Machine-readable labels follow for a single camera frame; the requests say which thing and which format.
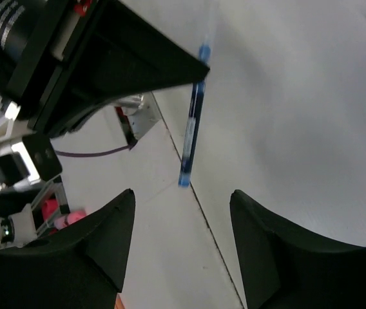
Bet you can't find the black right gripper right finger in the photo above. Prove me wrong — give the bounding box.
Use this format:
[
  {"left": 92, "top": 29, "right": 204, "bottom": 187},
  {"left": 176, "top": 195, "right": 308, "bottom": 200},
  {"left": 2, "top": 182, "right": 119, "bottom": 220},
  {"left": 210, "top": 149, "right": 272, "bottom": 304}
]
[{"left": 229, "top": 190, "right": 366, "bottom": 308}]

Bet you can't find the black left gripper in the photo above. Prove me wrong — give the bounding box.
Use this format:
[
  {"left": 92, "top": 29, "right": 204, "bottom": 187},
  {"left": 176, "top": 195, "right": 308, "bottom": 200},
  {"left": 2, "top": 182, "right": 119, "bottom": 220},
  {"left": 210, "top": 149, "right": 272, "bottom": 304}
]
[{"left": 0, "top": 1, "right": 106, "bottom": 135}]

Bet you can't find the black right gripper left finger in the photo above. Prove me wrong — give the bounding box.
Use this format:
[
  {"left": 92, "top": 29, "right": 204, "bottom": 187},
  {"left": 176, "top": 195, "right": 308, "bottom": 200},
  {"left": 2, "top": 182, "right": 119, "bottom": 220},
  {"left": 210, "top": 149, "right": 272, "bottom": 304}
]
[{"left": 0, "top": 189, "right": 135, "bottom": 308}]

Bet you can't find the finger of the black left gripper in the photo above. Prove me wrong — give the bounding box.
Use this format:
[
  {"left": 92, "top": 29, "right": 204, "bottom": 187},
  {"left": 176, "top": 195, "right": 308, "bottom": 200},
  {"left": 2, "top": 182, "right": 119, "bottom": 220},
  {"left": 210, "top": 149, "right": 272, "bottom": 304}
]
[{"left": 63, "top": 1, "right": 209, "bottom": 109}]

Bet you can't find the blue pen refill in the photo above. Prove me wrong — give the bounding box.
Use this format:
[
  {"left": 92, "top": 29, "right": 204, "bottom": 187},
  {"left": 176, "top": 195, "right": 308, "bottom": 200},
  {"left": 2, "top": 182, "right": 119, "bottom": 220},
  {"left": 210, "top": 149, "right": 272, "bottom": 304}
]
[{"left": 178, "top": 1, "right": 218, "bottom": 188}]

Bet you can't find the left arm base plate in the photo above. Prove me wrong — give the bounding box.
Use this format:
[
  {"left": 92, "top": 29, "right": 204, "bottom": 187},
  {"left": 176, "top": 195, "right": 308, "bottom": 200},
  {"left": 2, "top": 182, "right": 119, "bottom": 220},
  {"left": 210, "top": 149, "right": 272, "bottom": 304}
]
[{"left": 113, "top": 92, "right": 162, "bottom": 148}]

